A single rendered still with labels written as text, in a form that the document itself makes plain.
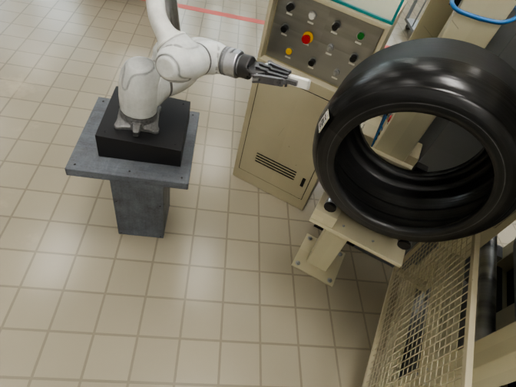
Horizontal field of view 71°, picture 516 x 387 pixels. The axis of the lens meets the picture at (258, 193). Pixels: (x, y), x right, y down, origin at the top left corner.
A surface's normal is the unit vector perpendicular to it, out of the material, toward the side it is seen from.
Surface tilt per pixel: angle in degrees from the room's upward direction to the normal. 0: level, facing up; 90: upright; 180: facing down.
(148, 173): 0
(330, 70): 90
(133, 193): 90
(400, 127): 90
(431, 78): 46
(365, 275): 0
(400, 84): 51
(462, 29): 90
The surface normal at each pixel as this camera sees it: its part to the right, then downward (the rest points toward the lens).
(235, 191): 0.20, -0.63
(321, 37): -0.44, 0.62
